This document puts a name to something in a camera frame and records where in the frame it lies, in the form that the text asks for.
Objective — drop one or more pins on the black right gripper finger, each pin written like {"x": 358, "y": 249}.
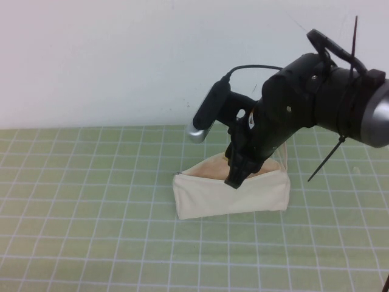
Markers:
{"x": 238, "y": 173}
{"x": 227, "y": 153}

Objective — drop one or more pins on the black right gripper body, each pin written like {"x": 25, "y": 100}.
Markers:
{"x": 261, "y": 137}

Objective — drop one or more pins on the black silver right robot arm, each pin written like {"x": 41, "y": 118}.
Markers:
{"x": 328, "y": 97}

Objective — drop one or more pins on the cream fabric pencil case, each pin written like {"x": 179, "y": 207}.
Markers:
{"x": 231, "y": 197}

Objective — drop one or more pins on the black zip tie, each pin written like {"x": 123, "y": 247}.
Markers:
{"x": 354, "y": 45}
{"x": 326, "y": 158}

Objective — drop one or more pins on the green grid cutting mat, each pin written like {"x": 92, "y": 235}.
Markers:
{"x": 106, "y": 213}

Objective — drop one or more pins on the dark stand corner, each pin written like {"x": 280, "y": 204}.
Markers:
{"x": 386, "y": 283}

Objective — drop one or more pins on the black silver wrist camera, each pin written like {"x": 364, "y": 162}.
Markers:
{"x": 209, "y": 115}

